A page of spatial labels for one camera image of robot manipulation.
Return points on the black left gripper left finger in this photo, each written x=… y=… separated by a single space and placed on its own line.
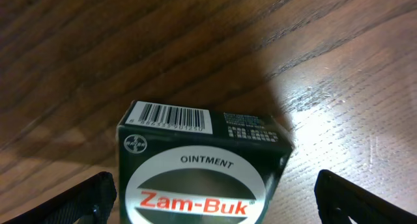
x=90 y=201

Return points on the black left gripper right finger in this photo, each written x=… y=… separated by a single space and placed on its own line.
x=341 y=201

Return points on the green Zam-Buk box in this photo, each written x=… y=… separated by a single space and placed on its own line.
x=189 y=165

